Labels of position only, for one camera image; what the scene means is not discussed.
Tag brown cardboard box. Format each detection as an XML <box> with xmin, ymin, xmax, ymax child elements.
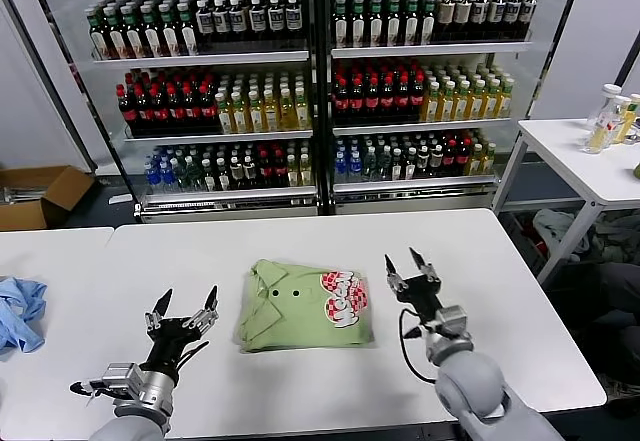
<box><xmin>0</xmin><ymin>165</ymin><xmax>96</xmax><ymax>232</ymax></box>

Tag light grey cloth heap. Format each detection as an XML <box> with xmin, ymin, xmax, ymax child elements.
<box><xmin>530</xmin><ymin>208</ymin><xmax>592</xmax><ymax>265</ymax></box>

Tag metal rods bundle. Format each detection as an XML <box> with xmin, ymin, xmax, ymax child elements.
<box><xmin>0</xmin><ymin>186</ymin><xmax>49</xmax><ymax>207</ymax></box>

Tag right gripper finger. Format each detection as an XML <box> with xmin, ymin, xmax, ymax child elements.
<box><xmin>408</xmin><ymin>246</ymin><xmax>442</xmax><ymax>285</ymax></box>
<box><xmin>383</xmin><ymin>253</ymin><xmax>411</xmax><ymax>296</ymax></box>

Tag grey green clothes pile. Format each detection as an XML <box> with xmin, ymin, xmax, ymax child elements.
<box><xmin>592</xmin><ymin>209</ymin><xmax>640</xmax><ymax>265</ymax></box>

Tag light blue crumpled shirt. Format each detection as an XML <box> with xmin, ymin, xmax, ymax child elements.
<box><xmin>0</xmin><ymin>275</ymin><xmax>49</xmax><ymax>355</ymax></box>

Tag dark grey clothing heap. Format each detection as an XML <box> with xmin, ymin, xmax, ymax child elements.
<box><xmin>569</xmin><ymin>260</ymin><xmax>640</xmax><ymax>347</ymax></box>

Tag clear bottle red label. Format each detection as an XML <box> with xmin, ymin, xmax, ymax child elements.
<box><xmin>583</xmin><ymin>84</ymin><xmax>620</xmax><ymax>155</ymax></box>

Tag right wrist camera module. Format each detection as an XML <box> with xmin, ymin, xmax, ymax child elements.
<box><xmin>437</xmin><ymin>304</ymin><xmax>474</xmax><ymax>342</ymax></box>

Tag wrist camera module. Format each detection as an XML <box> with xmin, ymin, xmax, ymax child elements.
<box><xmin>437</xmin><ymin>304</ymin><xmax>474</xmax><ymax>342</ymax></box>
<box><xmin>102</xmin><ymin>362</ymin><xmax>146</xmax><ymax>398</ymax></box>

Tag dark bottle beige label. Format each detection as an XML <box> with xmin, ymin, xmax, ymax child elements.
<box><xmin>485</xmin><ymin>0</ymin><xmax>505</xmax><ymax>41</ymax></box>
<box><xmin>502</xmin><ymin>0</ymin><xmax>521</xmax><ymax>40</ymax></box>
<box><xmin>518</xmin><ymin>0</ymin><xmax>538</xmax><ymax>40</ymax></box>
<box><xmin>435</xmin><ymin>0</ymin><xmax>455</xmax><ymax>42</ymax></box>
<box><xmin>469</xmin><ymin>0</ymin><xmax>488</xmax><ymax>41</ymax></box>
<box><xmin>452</xmin><ymin>0</ymin><xmax>471</xmax><ymax>41</ymax></box>

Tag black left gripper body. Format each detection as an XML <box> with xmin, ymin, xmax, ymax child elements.
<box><xmin>142</xmin><ymin>316</ymin><xmax>204</xmax><ymax>377</ymax></box>

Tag small cola bottle red cap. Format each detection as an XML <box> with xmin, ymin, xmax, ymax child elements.
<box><xmin>257</xmin><ymin>153</ymin><xmax>274</xmax><ymax>190</ymax></box>
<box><xmin>443</xmin><ymin>140</ymin><xmax>458</xmax><ymax>178</ymax></box>
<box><xmin>272</xmin><ymin>152</ymin><xmax>288</xmax><ymax>189</ymax></box>
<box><xmin>456</xmin><ymin>139</ymin><xmax>471</xmax><ymax>177</ymax></box>

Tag green cap tea bottle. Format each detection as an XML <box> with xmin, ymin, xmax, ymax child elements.
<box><xmin>157</xmin><ymin>3</ymin><xmax>182</xmax><ymax>58</ymax></box>
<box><xmin>87</xmin><ymin>7</ymin><xmax>112</xmax><ymax>61</ymax></box>
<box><xmin>104</xmin><ymin>6</ymin><xmax>129</xmax><ymax>60</ymax></box>
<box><xmin>122</xmin><ymin>5</ymin><xmax>147</xmax><ymax>60</ymax></box>
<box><xmin>332</xmin><ymin>0</ymin><xmax>350</xmax><ymax>48</ymax></box>
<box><xmin>349</xmin><ymin>0</ymin><xmax>367</xmax><ymax>48</ymax></box>
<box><xmin>419</xmin><ymin>0</ymin><xmax>437</xmax><ymax>45</ymax></box>
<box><xmin>175</xmin><ymin>2</ymin><xmax>200</xmax><ymax>57</ymax></box>
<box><xmin>402</xmin><ymin>0</ymin><xmax>420</xmax><ymax>46</ymax></box>
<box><xmin>367</xmin><ymin>0</ymin><xmax>385</xmax><ymax>47</ymax></box>
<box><xmin>384</xmin><ymin>0</ymin><xmax>403</xmax><ymax>47</ymax></box>
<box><xmin>140</xmin><ymin>4</ymin><xmax>164</xmax><ymax>59</ymax></box>

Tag yellow drink bottle green cap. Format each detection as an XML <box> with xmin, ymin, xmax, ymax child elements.
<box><xmin>613</xmin><ymin>93</ymin><xmax>640</xmax><ymax>145</ymax></box>

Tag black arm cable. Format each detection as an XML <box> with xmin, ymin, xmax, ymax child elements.
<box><xmin>398</xmin><ymin>309</ymin><xmax>439</xmax><ymax>385</ymax></box>
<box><xmin>177</xmin><ymin>340</ymin><xmax>211</xmax><ymax>367</ymax></box>

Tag glass cabinet door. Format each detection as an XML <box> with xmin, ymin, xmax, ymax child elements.
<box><xmin>19</xmin><ymin>0</ymin><xmax>141</xmax><ymax>217</ymax></box>
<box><xmin>492</xmin><ymin>0</ymin><xmax>589</xmax><ymax>212</ymax></box>

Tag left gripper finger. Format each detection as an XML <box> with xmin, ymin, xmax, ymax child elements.
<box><xmin>144</xmin><ymin>288</ymin><xmax>175</xmax><ymax>335</ymax></box>
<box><xmin>182</xmin><ymin>284</ymin><xmax>221</xmax><ymax>335</ymax></box>

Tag yellow drink bottle white cap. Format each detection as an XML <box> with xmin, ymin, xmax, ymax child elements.
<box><xmin>599</xmin><ymin>94</ymin><xmax>631</xmax><ymax>150</ymax></box>

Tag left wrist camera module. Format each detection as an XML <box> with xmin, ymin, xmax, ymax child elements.
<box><xmin>102</xmin><ymin>362</ymin><xmax>146</xmax><ymax>398</ymax></box>

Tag green polo shirt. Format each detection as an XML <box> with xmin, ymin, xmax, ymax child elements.
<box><xmin>233</xmin><ymin>259</ymin><xmax>377</xmax><ymax>355</ymax></box>

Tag dark bottle blue white label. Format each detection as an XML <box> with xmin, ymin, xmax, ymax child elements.
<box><xmin>283</xmin><ymin>0</ymin><xmax>304</xmax><ymax>42</ymax></box>
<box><xmin>247</xmin><ymin>0</ymin><xmax>268</xmax><ymax>44</ymax></box>
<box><xmin>265</xmin><ymin>0</ymin><xmax>286</xmax><ymax>43</ymax></box>
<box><xmin>194</xmin><ymin>0</ymin><xmax>215</xmax><ymax>47</ymax></box>
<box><xmin>212</xmin><ymin>0</ymin><xmax>232</xmax><ymax>46</ymax></box>
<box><xmin>229</xmin><ymin>0</ymin><xmax>250</xmax><ymax>45</ymax></box>

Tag yellow juice bottle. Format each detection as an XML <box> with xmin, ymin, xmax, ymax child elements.
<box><xmin>231</xmin><ymin>91</ymin><xmax>250</xmax><ymax>135</ymax></box>
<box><xmin>468</xmin><ymin>79</ymin><xmax>485</xmax><ymax>120</ymax></box>
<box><xmin>438</xmin><ymin>81</ymin><xmax>456</xmax><ymax>122</ymax></box>
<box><xmin>293</xmin><ymin>88</ymin><xmax>312</xmax><ymax>131</ymax></box>
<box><xmin>421</xmin><ymin>82</ymin><xmax>441</xmax><ymax>123</ymax></box>
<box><xmin>482</xmin><ymin>79</ymin><xmax>500</xmax><ymax>120</ymax></box>
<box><xmin>453</xmin><ymin>80</ymin><xmax>471</xmax><ymax>121</ymax></box>
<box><xmin>215</xmin><ymin>91</ymin><xmax>235</xmax><ymax>135</ymax></box>
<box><xmin>496</xmin><ymin>78</ymin><xmax>514</xmax><ymax>119</ymax></box>
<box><xmin>247</xmin><ymin>90</ymin><xmax>265</xmax><ymax>134</ymax></box>
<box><xmin>262</xmin><ymin>89</ymin><xmax>280</xmax><ymax>133</ymax></box>
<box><xmin>277</xmin><ymin>88</ymin><xmax>296</xmax><ymax>132</ymax></box>

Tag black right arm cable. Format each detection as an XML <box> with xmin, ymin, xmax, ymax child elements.
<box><xmin>398</xmin><ymin>309</ymin><xmax>439</xmax><ymax>385</ymax></box>

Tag drinks display cabinet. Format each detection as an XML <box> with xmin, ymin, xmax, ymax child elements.
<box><xmin>57</xmin><ymin>0</ymin><xmax>324</xmax><ymax>225</ymax></box>
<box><xmin>319</xmin><ymin>0</ymin><xmax>541</xmax><ymax>217</ymax></box>

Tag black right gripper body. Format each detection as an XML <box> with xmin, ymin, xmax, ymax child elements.
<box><xmin>394</xmin><ymin>273</ymin><xmax>451</xmax><ymax>330</ymax></box>

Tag white side table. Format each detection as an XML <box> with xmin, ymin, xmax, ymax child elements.
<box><xmin>492</xmin><ymin>118</ymin><xmax>640</xmax><ymax>287</ymax></box>

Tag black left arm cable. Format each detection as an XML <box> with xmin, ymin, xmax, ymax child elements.
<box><xmin>177</xmin><ymin>340</ymin><xmax>211</xmax><ymax>367</ymax></box>

